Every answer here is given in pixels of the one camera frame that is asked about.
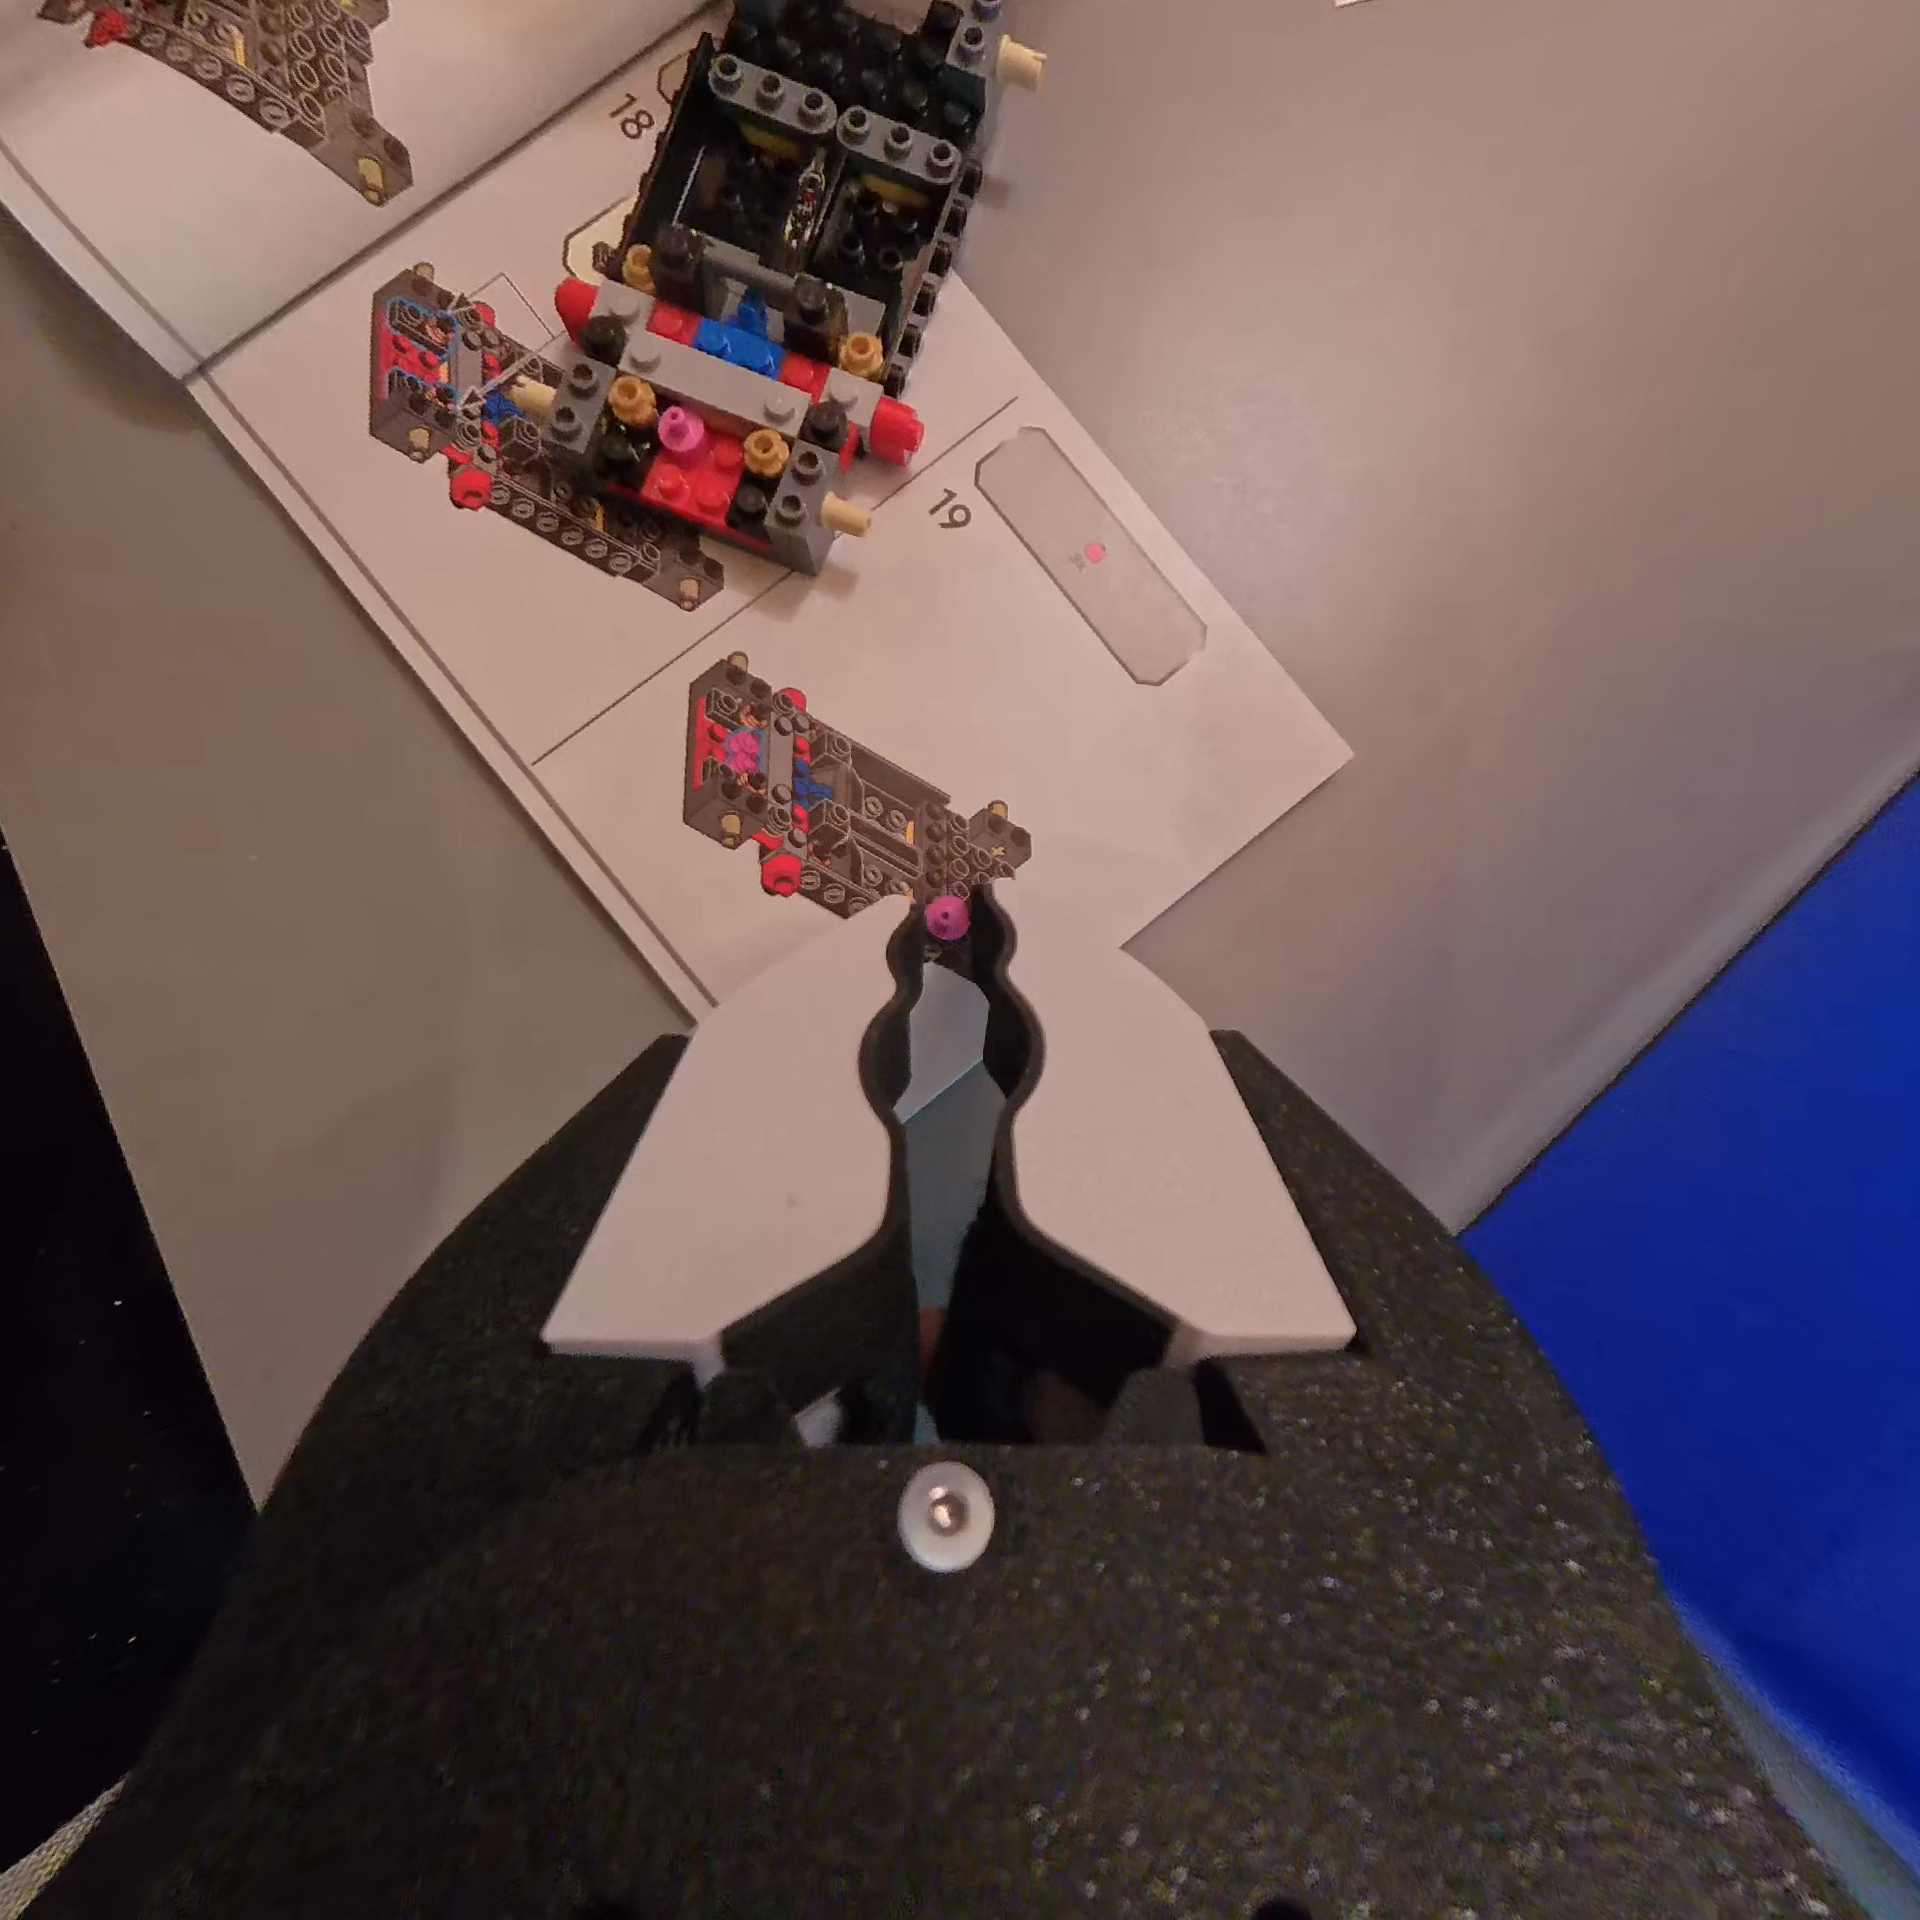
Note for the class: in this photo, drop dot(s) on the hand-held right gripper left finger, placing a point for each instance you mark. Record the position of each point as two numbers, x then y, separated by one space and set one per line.
735 1170

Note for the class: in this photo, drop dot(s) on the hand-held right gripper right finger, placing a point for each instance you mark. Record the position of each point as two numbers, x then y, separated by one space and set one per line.
1154 1170

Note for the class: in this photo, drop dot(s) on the pink round lego stud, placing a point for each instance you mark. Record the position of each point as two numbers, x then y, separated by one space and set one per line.
682 429
945 917

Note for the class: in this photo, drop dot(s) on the lego car chassis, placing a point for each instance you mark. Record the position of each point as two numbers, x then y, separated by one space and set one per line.
749 360

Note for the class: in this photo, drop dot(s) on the lego instruction booklet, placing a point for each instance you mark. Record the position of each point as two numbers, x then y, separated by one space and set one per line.
1050 721

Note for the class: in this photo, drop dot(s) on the blue plastic bin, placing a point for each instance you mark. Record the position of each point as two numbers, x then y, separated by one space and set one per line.
1724 1201

